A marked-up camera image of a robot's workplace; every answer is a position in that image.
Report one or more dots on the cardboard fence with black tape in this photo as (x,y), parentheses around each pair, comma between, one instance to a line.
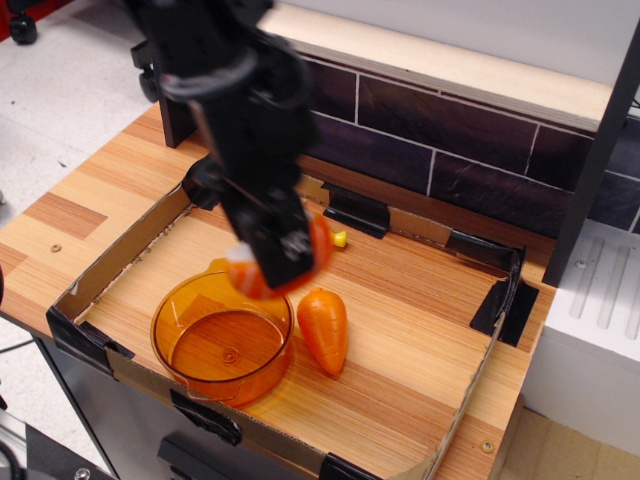
(426,392)

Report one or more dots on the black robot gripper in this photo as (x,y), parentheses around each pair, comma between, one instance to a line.
(254,114)

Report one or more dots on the black vertical post right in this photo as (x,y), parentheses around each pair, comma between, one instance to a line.
(591,174)

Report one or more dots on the orange transparent plastic pot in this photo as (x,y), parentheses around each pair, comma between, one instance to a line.
(222,332)

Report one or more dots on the dark brick backsplash panel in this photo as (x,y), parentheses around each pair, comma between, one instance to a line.
(516,169)

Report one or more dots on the black vertical post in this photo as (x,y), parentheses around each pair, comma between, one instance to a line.
(591,174)
(175,120)

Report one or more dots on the black caster wheel near post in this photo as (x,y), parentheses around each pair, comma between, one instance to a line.
(142,59)

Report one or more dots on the yellow toy banana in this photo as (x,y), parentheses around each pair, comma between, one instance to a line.
(338,239)

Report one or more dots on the salmon sushi toy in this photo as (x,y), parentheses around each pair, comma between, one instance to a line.
(246,276)

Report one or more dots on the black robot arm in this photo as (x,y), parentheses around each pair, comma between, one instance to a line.
(217,32)

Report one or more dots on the black vertical post left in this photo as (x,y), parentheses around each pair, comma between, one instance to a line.
(175,120)

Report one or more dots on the orange toy carrot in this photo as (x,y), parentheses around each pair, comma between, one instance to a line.
(322,319)

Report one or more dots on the white grooved side counter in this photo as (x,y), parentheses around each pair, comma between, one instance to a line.
(585,370)

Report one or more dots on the light wooden shelf board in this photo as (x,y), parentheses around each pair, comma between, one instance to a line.
(521,88)

